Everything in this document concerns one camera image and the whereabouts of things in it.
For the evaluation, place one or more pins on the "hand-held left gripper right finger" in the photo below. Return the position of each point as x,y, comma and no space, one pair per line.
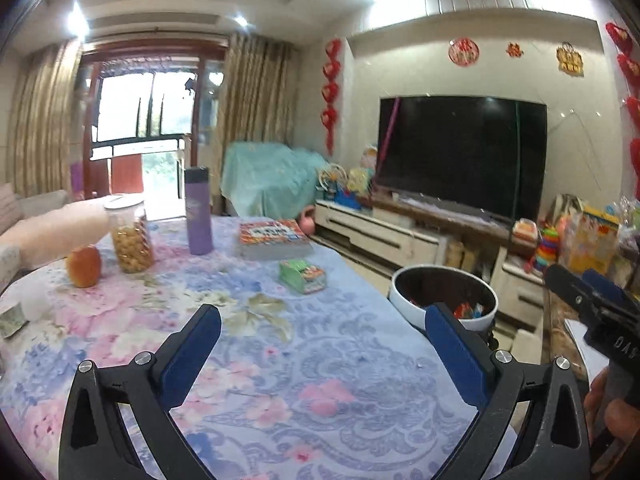
457,345

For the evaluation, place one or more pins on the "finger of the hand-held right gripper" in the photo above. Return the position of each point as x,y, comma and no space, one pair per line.
602,285
570,290

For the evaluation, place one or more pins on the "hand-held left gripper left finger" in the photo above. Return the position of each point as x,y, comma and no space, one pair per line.
192,345

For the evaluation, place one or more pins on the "white round trash bin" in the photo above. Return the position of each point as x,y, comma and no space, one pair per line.
400,302

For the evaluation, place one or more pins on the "person's right hand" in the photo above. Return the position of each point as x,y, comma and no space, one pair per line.
622,425

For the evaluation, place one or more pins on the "yellow colourful gift bag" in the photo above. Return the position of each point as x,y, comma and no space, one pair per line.
590,240

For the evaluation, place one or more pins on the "floral tablecloth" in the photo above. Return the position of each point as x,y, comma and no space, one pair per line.
275,360

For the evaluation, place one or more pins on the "clear popcorn jar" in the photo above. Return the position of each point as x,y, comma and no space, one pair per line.
131,240

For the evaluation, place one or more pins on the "green juice box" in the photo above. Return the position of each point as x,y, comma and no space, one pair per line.
302,276

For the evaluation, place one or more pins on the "purple thermos bottle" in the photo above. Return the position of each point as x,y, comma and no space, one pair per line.
199,215

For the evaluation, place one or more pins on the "colourful book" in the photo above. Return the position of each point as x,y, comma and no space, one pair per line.
272,237

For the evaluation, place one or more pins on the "red yellow apple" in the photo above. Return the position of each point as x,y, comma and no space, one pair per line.
84,266

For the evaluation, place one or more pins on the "white television stand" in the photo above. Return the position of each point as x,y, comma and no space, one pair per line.
380,235

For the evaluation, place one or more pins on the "black television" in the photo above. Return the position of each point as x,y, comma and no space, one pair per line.
460,155

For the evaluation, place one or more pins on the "pink sofa blanket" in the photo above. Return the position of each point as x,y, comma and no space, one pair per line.
55,230

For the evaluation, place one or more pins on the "crushed green white carton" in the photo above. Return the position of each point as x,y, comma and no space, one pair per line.
11,324

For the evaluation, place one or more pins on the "teal cloth cover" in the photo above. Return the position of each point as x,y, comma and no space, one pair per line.
265,175

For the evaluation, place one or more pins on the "colourful toy house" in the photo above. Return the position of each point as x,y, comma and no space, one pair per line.
360,182

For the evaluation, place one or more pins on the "patterned sofa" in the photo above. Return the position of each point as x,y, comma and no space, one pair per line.
10,260

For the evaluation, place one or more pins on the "toy ferris wheel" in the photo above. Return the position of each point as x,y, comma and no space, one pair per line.
331,180

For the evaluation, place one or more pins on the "red heart hanging decoration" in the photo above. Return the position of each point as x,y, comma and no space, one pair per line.
331,90
627,65

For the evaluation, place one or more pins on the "pink stick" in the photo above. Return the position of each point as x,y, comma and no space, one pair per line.
390,130

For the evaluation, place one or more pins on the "striped pink pillow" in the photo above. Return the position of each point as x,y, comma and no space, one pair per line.
9,207

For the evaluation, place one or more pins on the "beige curtain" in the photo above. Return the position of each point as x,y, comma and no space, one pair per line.
255,100
45,120

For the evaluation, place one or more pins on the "gold red wall decoration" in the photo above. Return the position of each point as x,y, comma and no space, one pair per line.
570,60

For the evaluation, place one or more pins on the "wooden balcony door frame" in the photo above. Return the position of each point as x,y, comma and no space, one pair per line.
200,110

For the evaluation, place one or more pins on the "small red wall sticker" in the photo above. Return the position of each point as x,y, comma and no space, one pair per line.
513,50

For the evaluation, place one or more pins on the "round red wall sticker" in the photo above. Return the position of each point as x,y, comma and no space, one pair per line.
464,51

